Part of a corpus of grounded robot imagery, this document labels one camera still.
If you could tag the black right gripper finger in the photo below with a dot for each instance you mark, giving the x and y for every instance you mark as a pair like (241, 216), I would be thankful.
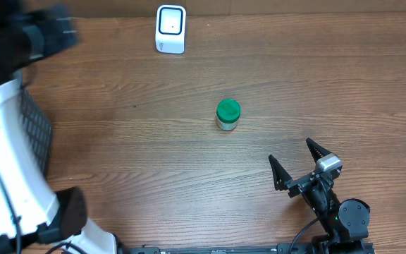
(316, 150)
(281, 177)

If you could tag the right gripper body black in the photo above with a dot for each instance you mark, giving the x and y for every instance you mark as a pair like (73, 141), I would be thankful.
(302, 184)

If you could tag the green lid jar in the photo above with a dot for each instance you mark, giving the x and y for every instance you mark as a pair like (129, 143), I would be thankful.
(227, 114)

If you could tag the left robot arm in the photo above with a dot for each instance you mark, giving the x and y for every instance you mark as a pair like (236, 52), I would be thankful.
(27, 37)

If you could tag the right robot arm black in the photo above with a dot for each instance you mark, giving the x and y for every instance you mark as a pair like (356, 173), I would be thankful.
(339, 227)

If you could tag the white barcode scanner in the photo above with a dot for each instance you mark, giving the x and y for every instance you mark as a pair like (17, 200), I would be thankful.
(170, 29)

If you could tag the grey plastic shopping basket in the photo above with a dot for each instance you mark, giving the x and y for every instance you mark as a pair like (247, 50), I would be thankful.
(26, 200)

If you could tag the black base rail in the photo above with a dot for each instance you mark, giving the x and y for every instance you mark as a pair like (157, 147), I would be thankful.
(224, 249)

